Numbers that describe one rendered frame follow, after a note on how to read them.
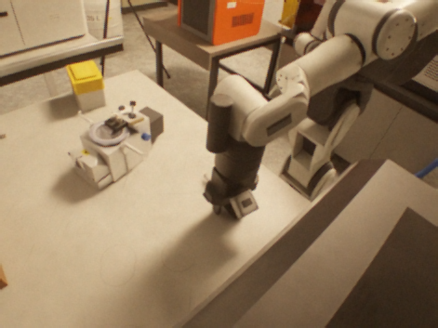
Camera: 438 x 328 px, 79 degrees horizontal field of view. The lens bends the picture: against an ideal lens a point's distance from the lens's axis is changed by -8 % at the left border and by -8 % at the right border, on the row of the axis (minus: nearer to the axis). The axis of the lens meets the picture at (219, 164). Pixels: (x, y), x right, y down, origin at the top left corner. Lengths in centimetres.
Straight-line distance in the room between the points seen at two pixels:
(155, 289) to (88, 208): 24
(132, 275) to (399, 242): 44
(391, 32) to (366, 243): 33
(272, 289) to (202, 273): 33
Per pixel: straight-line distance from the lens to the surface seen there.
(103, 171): 68
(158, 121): 76
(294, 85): 45
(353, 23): 54
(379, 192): 37
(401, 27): 53
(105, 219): 65
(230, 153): 48
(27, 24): 136
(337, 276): 28
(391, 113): 192
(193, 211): 64
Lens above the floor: 143
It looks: 45 degrees down
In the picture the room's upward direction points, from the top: 9 degrees clockwise
